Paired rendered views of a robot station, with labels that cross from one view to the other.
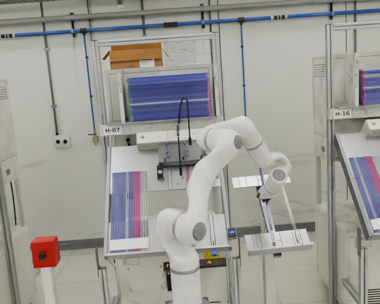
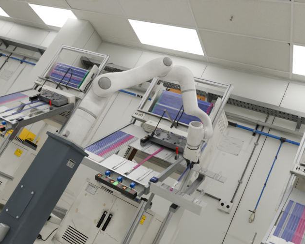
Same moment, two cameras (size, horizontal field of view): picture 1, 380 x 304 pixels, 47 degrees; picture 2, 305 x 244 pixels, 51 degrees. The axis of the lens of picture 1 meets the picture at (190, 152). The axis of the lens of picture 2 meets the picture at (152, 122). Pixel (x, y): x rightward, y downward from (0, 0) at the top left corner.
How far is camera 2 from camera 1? 164 cm
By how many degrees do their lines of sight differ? 41
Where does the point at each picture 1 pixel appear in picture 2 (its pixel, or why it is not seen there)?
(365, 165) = (301, 209)
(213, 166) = (144, 68)
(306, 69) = not seen: outside the picture
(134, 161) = (136, 133)
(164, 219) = not seen: hidden behind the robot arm
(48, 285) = not seen: hidden behind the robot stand
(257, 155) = (185, 98)
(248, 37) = (284, 154)
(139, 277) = (87, 204)
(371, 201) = (284, 227)
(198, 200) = (119, 74)
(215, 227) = (147, 175)
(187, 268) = (84, 106)
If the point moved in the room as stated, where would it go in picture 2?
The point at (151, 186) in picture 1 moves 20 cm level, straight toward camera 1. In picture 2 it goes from (133, 144) to (125, 134)
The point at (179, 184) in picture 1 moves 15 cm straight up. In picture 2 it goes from (149, 151) to (158, 134)
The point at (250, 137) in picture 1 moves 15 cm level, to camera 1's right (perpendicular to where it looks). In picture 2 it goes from (184, 80) to (206, 86)
